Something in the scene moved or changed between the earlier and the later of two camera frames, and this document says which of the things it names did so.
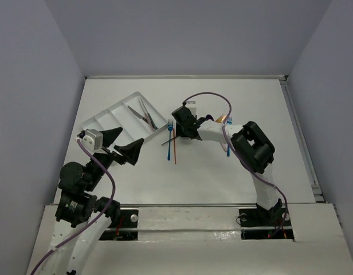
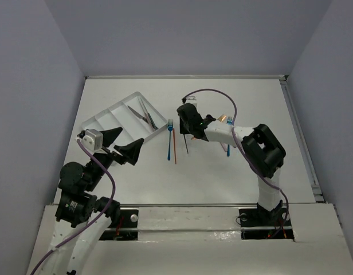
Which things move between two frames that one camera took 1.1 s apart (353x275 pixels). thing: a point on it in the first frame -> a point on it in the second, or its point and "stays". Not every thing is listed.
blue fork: x=170 y=126 stays
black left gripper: x=112 y=152 stays
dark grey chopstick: x=168 y=141 -> x=185 y=141
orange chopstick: x=175 y=144 stays
